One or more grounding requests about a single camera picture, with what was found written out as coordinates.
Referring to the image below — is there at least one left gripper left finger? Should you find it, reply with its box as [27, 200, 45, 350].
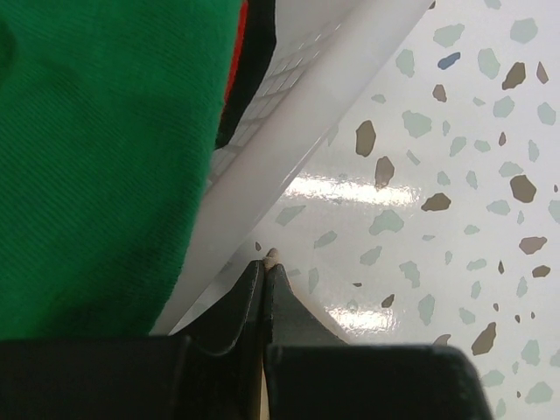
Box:
[1, 261, 265, 419]

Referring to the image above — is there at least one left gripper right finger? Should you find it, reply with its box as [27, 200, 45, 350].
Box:
[264, 264, 493, 419]

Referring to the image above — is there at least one beige t shirt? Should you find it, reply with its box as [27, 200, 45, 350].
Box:
[262, 248, 279, 270]

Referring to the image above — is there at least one green t shirt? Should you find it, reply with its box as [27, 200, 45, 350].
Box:
[1, 1, 240, 340]

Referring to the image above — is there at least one white plastic laundry basket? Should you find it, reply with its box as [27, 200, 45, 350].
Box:
[152, 0, 430, 334]

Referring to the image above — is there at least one red t shirt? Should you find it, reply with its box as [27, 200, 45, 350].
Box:
[224, 0, 249, 104]

